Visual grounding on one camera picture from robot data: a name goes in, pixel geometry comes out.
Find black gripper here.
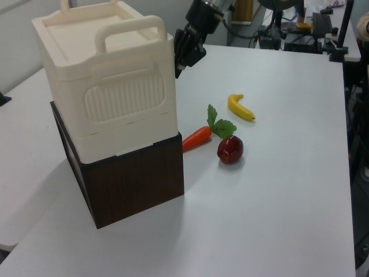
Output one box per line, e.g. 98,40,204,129
172,0,226,80

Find cream plastic toy cabinet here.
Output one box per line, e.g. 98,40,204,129
31,0,178,164

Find yellow toy banana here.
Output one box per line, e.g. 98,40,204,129
227,93,257,122

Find black electronics box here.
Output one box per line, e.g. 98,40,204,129
257,25,282,50

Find orange toy carrot with leaves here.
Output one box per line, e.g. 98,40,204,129
182,103,238,153

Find thin black stand pole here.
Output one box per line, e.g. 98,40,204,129
273,8,285,30

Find dark red toy apple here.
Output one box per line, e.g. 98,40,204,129
217,135,245,165

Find black flat computer case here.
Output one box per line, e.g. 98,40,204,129
283,31,323,54

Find black keyboard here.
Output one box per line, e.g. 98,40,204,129
311,12,333,39

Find dark brown wooden box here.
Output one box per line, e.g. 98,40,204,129
49,100,186,230

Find tan rounded object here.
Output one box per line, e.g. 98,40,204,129
355,13,369,53

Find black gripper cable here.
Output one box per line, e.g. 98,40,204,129
217,16,260,40

